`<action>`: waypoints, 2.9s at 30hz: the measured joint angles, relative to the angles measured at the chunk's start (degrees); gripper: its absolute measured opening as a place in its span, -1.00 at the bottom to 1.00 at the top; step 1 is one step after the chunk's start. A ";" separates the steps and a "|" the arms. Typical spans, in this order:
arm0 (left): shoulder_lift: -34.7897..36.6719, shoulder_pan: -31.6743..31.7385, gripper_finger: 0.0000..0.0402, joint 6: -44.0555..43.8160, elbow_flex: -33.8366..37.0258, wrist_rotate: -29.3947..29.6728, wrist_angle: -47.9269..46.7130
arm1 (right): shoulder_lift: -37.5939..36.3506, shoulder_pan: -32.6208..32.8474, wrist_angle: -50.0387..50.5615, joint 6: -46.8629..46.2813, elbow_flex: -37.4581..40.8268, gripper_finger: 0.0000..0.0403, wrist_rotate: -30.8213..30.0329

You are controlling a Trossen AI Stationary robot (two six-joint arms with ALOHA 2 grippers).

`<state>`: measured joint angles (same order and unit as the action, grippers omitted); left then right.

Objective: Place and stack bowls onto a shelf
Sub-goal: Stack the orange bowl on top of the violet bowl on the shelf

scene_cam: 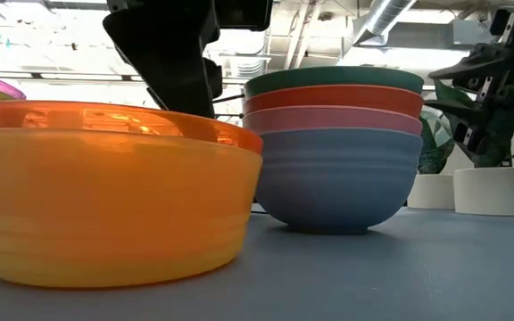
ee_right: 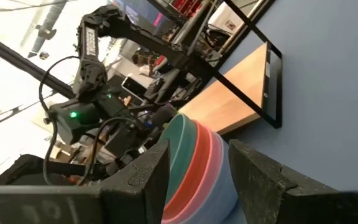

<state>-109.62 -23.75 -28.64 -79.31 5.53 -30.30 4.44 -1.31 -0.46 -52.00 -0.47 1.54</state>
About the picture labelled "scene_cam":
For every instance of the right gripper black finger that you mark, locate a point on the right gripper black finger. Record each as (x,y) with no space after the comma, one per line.
(484,60)
(458,106)

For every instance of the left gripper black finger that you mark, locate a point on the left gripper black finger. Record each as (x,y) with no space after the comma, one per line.
(214,78)
(168,58)

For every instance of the orange-red matte bowl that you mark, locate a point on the orange-red matte bowl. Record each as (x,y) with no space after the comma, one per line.
(333,100)

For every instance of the pink plate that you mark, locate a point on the pink plate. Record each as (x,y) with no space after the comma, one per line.
(328,119)

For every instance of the orange translucent plastic bowl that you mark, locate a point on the orange translucent plastic bowl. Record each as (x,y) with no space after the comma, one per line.
(60,118)

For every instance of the blue matte bowl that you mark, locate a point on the blue matte bowl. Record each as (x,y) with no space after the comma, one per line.
(337,178)

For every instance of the yellow translucent plastic bowl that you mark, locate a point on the yellow translucent plastic bowl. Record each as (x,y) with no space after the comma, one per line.
(105,200)

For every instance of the snake plant in white pot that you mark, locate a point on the snake plant in white pot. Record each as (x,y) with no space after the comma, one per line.
(431,191)
(489,191)

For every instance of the silver flexible air duct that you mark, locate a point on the silver flexible air duct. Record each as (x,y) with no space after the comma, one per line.
(250,62)

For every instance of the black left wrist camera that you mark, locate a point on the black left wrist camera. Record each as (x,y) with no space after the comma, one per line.
(243,13)

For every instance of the silver spiral air duct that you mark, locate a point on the silver spiral air duct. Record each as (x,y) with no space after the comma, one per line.
(386,18)

